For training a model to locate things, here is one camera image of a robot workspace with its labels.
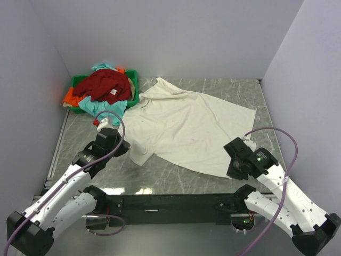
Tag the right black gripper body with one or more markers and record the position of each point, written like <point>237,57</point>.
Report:
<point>234,170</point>

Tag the cream white t-shirt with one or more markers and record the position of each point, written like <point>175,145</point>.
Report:
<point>186,128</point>

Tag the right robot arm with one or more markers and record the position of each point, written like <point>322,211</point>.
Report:
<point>309,226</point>

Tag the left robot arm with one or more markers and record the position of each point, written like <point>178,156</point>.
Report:
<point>33,231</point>

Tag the teal t-shirt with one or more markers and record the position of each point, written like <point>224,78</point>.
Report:
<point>94,107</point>

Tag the black base crossbar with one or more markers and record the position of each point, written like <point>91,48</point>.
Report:
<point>221,209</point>

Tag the orange t-shirt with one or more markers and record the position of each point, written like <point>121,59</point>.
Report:
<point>70,98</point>

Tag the dark red t-shirt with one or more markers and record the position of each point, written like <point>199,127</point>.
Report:
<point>104,85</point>

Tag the tan t-shirt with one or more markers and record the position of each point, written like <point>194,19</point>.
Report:
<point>133,90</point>

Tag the green plastic bin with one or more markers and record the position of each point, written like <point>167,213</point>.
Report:
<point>132,74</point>

